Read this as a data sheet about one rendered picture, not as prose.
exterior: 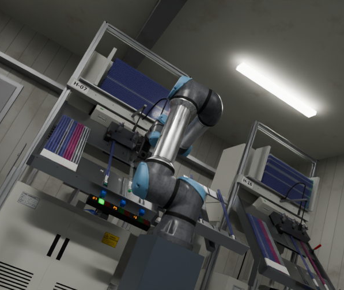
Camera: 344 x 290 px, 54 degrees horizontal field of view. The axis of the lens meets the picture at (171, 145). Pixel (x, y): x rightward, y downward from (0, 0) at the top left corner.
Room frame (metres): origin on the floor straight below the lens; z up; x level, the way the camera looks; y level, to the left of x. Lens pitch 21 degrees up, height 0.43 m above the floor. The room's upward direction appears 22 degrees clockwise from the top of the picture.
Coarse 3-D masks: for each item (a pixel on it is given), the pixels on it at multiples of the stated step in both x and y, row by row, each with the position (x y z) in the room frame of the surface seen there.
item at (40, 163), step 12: (36, 156) 1.54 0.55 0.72; (36, 168) 1.59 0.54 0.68; (48, 168) 1.58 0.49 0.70; (60, 168) 1.58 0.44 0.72; (72, 180) 1.63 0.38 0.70; (84, 180) 1.62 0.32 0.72; (96, 192) 1.67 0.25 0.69; (108, 192) 1.67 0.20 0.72; (132, 204) 1.72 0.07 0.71; (144, 216) 1.77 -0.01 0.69
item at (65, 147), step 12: (60, 120) 1.83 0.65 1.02; (72, 120) 1.90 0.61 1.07; (60, 132) 1.76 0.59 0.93; (72, 132) 1.82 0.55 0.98; (84, 132) 1.89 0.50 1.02; (48, 144) 1.64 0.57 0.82; (60, 144) 1.69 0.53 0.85; (72, 144) 1.75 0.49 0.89; (84, 144) 1.81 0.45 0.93; (48, 156) 1.59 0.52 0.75; (60, 156) 1.64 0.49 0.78; (72, 156) 1.69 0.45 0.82; (72, 168) 1.63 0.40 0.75
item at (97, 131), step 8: (64, 112) 1.93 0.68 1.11; (72, 112) 1.98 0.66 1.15; (80, 112) 2.04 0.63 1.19; (56, 120) 1.84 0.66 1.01; (80, 120) 1.97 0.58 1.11; (88, 120) 2.03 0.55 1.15; (96, 128) 2.02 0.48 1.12; (104, 128) 2.07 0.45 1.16; (88, 136) 1.91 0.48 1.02; (96, 136) 1.95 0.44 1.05; (96, 144) 1.90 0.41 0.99; (104, 144) 1.95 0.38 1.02; (120, 144) 2.05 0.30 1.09; (104, 152) 1.97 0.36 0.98; (120, 152) 1.99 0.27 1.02; (128, 152) 2.04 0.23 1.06; (120, 160) 2.02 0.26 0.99; (128, 160) 1.98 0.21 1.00; (136, 168) 2.05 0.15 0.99
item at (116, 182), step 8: (40, 152) 1.59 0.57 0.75; (80, 160) 1.72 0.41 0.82; (88, 160) 1.76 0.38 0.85; (80, 168) 1.68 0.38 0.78; (88, 168) 1.72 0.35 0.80; (96, 168) 1.75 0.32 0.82; (104, 168) 1.79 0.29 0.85; (88, 176) 1.67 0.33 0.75; (96, 176) 1.71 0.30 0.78; (104, 176) 1.74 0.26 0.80; (112, 176) 1.78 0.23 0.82; (120, 176) 1.83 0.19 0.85; (112, 184) 1.74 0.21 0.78; (120, 184) 1.78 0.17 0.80; (120, 192) 1.73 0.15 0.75; (128, 192) 1.77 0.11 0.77; (136, 200) 1.76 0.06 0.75; (144, 200) 1.80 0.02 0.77; (152, 208) 1.79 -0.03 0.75
